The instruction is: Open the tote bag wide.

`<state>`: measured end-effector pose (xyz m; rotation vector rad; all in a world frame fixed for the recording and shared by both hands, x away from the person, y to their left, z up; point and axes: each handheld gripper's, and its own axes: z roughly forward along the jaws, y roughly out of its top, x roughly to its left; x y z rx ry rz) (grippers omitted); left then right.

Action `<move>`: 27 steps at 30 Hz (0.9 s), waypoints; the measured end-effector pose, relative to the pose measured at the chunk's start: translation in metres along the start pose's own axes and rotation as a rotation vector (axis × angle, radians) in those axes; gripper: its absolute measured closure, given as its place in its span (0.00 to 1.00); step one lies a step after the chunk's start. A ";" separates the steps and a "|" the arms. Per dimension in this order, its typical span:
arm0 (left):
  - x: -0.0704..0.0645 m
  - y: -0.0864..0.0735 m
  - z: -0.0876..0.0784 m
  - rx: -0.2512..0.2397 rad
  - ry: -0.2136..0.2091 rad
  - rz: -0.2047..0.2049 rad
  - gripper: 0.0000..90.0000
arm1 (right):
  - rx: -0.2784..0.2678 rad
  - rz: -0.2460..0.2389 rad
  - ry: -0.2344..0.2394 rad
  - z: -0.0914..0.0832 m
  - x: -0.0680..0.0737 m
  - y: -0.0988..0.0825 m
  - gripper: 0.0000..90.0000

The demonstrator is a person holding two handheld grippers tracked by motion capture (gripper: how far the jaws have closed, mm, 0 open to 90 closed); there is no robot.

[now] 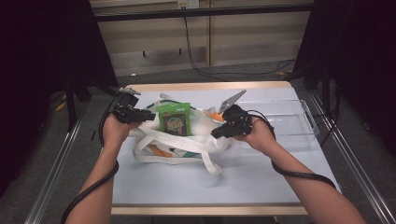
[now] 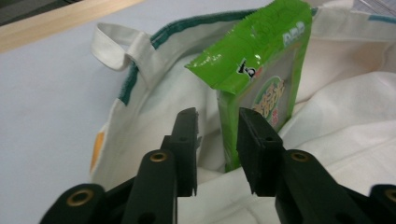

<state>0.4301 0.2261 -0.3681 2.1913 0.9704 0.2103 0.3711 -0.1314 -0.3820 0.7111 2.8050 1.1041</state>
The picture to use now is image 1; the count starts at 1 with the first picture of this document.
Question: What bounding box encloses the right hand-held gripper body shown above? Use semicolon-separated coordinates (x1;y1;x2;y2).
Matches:
218;89;254;136

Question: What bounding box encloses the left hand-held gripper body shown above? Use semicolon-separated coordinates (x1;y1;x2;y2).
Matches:
111;87;142;124

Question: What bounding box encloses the green snack packet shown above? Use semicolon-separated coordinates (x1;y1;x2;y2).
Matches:
155;102;192;137

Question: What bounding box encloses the white printed tote bag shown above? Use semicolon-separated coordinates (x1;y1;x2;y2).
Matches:
128;92;235;177

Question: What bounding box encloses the clear plastic bin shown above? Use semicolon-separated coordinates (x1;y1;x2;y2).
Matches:
235;99;320;149

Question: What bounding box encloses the person's left hand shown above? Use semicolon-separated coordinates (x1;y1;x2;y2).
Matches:
102;113;143;149

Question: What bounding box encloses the person's right hand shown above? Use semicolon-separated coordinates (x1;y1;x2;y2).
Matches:
233;118;277;154

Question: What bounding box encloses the light blue table mat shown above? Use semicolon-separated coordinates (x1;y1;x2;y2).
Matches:
111;87;341;206

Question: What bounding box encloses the dark curtain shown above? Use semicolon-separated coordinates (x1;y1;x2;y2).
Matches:
0;0;120;197
292;0;396;157

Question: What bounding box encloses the black horizontal bar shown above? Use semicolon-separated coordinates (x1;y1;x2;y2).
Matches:
92;4;314;23

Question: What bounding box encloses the black floor cable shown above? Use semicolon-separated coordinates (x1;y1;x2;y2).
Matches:
182;17;297;82

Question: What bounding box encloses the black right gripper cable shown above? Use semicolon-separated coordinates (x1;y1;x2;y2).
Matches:
246;108;338;190

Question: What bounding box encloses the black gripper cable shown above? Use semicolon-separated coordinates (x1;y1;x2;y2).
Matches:
60;91;126;224
246;108;338;190

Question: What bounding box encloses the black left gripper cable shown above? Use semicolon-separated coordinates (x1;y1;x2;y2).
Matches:
60;91;126;224

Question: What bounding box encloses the metal floor rail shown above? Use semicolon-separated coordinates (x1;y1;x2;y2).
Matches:
23;108;89;224
307;90;396;224

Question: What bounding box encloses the white wall outlet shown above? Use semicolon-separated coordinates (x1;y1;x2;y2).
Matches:
177;0;200;9

